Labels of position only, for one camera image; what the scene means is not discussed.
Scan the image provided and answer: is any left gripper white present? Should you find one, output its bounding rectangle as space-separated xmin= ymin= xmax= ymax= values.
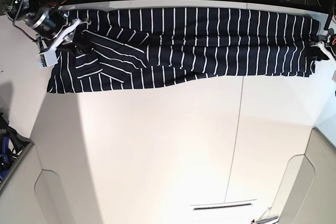
xmin=311 ymin=34 xmax=335 ymax=64

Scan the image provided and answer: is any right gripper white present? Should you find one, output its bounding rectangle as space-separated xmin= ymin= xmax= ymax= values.
xmin=36 ymin=18 xmax=93 ymax=56

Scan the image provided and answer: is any navy white striped T-shirt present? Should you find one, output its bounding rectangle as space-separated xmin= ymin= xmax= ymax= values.
xmin=47 ymin=7 xmax=320 ymax=94

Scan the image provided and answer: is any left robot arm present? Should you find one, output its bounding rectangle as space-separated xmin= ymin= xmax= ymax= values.
xmin=57 ymin=0 xmax=335 ymax=76

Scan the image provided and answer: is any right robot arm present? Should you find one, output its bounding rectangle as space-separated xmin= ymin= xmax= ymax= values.
xmin=3 ymin=0 xmax=92 ymax=57

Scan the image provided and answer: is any bin with blue items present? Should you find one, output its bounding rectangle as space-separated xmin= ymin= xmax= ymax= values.
xmin=1 ymin=112 xmax=33 ymax=183

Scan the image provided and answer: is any black ruler strip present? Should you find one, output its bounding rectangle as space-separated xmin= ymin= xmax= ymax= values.
xmin=193 ymin=203 xmax=253 ymax=210

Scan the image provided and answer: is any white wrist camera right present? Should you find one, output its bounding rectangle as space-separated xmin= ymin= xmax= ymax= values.
xmin=36 ymin=50 xmax=58 ymax=69

